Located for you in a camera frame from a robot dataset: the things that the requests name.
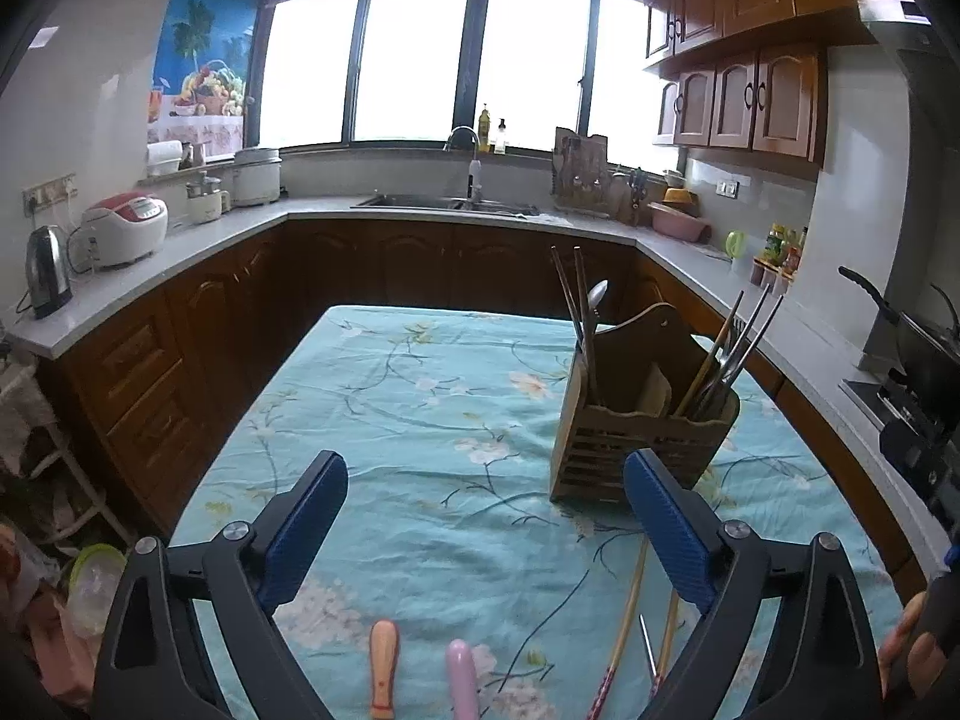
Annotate steel sink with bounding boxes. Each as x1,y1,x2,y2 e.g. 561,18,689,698
351,193,541,217

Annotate wooden utensil holder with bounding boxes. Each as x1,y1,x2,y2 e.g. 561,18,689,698
549,302,741,505

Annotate wall power strip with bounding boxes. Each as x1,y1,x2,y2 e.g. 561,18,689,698
21,174,78,215

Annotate gas stove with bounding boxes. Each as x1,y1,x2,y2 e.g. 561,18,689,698
840,375,901,428

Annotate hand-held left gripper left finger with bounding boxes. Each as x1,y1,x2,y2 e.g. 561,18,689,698
91,450,350,720

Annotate chrome faucet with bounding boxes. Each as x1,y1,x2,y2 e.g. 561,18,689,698
444,126,482,203

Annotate pink plastic basin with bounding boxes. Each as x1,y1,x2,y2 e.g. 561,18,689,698
649,202,713,241

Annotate steel electric kettle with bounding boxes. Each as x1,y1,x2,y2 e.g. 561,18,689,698
24,225,74,320

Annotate pink utensil handle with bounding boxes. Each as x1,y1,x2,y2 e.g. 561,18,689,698
446,639,481,720

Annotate orange wooden utensil handle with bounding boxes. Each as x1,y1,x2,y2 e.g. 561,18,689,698
367,620,401,719

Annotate person's right hand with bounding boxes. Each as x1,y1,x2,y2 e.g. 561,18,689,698
877,591,960,700

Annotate green lidded plastic container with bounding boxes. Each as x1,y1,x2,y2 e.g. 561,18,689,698
66,544,128,635

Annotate white storage rack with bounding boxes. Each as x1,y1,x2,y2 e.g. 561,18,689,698
0,360,128,541

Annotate tropical fruit wall poster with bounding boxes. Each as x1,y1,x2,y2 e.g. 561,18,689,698
148,0,260,162

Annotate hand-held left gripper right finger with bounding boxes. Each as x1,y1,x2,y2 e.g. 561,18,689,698
624,448,890,720

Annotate red and white rice cooker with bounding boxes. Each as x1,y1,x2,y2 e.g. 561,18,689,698
81,193,170,269

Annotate range hood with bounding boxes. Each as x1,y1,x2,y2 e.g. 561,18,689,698
859,0,960,166

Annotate thin metal chopstick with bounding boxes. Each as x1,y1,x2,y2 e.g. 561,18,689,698
639,613,661,680

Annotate metal spoon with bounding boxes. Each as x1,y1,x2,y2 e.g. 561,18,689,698
585,279,610,361

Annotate teal floral tablecloth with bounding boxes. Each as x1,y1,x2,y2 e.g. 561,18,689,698
171,305,905,720

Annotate light wooden chopstick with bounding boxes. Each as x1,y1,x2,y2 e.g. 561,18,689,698
585,536,650,720
652,592,680,691

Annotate black wok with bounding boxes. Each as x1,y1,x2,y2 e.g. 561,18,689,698
838,266,960,391

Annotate kitchen window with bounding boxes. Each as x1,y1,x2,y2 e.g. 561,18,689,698
255,0,680,155

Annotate scissors holder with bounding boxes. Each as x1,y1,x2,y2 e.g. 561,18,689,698
628,167,652,226

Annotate brown upper cabinets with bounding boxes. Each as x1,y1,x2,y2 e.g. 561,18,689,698
634,0,897,166

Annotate wooden knife rack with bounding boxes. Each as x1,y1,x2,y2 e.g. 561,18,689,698
553,126,610,211

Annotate yellow chopstick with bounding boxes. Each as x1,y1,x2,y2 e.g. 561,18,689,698
675,290,745,417

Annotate small white pot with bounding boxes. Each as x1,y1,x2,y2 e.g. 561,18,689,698
185,172,232,224

